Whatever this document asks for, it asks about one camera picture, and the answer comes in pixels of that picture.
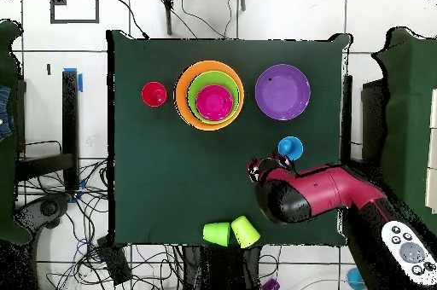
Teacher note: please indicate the magenta plastic bowl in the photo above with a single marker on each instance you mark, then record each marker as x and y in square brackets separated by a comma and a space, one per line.
[213, 102]

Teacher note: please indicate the dark green tablecloth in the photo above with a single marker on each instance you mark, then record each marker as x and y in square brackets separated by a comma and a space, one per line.
[205, 174]

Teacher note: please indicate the blue plastic cup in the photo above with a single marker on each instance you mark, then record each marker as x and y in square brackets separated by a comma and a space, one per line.
[292, 145]

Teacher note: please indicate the black metal stand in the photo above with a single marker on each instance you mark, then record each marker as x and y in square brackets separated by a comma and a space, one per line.
[346, 116]
[70, 116]

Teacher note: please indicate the green plastic bowl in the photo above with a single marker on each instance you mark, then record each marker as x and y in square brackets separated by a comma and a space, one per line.
[211, 76]

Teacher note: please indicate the black power box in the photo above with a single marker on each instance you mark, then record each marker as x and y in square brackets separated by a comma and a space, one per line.
[114, 262]

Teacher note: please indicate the blue tape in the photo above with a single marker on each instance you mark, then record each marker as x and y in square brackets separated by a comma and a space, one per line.
[80, 82]

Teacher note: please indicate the yellow-green plastic cup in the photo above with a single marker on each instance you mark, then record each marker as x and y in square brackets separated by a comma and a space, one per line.
[245, 233]

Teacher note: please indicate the white box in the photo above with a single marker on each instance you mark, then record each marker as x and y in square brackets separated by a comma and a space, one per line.
[433, 153]

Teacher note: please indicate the red plastic cup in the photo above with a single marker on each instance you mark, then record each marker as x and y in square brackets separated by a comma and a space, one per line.
[150, 90]

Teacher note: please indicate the green plastic cup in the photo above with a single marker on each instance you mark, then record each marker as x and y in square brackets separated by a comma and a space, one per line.
[216, 232]

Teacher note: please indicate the black tripod stand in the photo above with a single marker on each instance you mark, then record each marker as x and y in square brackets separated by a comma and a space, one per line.
[168, 13]

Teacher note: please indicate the green cloth covered table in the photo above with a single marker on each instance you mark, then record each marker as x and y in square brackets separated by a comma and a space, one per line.
[6, 167]
[409, 116]

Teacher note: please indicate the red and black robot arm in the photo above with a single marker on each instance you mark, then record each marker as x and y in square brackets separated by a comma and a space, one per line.
[324, 187]

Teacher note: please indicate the blue round floor object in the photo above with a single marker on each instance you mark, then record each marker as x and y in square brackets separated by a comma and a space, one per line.
[353, 278]

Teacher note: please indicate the blue denim fabric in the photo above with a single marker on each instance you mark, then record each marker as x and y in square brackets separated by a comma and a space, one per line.
[5, 112]

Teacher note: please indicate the orange plastic bowl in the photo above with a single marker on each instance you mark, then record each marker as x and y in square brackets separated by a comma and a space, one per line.
[181, 99]

